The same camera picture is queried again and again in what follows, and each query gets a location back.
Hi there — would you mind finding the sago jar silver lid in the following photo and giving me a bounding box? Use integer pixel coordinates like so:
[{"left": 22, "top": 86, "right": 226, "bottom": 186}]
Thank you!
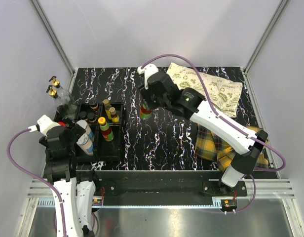
[
  {"left": 76, "top": 120, "right": 94, "bottom": 142},
  {"left": 76, "top": 134, "right": 94, "bottom": 156}
]

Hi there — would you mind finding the tall green label sauce bottle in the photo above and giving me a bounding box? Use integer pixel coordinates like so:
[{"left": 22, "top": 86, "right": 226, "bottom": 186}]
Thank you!
[{"left": 140, "top": 104, "right": 152, "bottom": 120}]

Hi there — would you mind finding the small dark spice jar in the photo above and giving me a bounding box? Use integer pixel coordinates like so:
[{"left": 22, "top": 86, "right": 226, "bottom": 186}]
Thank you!
[
  {"left": 87, "top": 112, "right": 97, "bottom": 123},
  {"left": 89, "top": 100, "right": 98, "bottom": 111},
  {"left": 78, "top": 111, "right": 88, "bottom": 122}
]

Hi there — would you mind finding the clear pump bottle gold top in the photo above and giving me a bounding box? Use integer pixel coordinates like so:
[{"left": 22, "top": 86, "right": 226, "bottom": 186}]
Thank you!
[{"left": 49, "top": 76, "right": 75, "bottom": 105}]

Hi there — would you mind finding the short green label sauce bottle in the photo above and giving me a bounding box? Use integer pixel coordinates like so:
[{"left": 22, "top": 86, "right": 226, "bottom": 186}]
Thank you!
[{"left": 98, "top": 117, "right": 114, "bottom": 142}]

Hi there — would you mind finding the yellow label bottle brown cap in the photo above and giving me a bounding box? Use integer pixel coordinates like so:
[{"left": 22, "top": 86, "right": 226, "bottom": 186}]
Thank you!
[{"left": 103, "top": 99, "right": 111, "bottom": 119}]

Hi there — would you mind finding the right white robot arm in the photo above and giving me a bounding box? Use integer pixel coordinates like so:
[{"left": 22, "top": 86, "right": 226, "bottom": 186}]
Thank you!
[{"left": 137, "top": 68, "right": 268, "bottom": 196}]

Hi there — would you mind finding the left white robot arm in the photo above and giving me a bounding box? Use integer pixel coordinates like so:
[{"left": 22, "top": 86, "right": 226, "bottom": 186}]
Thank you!
[{"left": 38, "top": 116, "right": 101, "bottom": 237}]

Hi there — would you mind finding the black compartment organizer tray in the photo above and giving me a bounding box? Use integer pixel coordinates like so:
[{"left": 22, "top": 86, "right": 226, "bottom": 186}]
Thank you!
[{"left": 44, "top": 102, "right": 125, "bottom": 163}]

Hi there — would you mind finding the yellow plaid cloth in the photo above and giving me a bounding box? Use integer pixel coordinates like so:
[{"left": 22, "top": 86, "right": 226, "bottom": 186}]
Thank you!
[{"left": 194, "top": 124, "right": 270, "bottom": 171}]

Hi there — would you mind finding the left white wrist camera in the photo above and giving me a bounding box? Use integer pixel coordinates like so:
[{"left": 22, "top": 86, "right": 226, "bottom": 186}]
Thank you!
[{"left": 28, "top": 115, "right": 60, "bottom": 136}]

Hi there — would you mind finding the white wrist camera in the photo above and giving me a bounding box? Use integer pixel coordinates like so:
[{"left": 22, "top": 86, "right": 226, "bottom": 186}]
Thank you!
[
  {"left": 137, "top": 64, "right": 159, "bottom": 90},
  {"left": 28, "top": 115, "right": 60, "bottom": 136}
]

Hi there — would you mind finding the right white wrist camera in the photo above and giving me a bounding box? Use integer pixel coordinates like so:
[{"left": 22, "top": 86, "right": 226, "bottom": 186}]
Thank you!
[{"left": 137, "top": 64, "right": 159, "bottom": 90}]

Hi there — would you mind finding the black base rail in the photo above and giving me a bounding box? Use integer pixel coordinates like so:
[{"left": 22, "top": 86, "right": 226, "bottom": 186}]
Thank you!
[{"left": 75, "top": 169, "right": 248, "bottom": 207}]

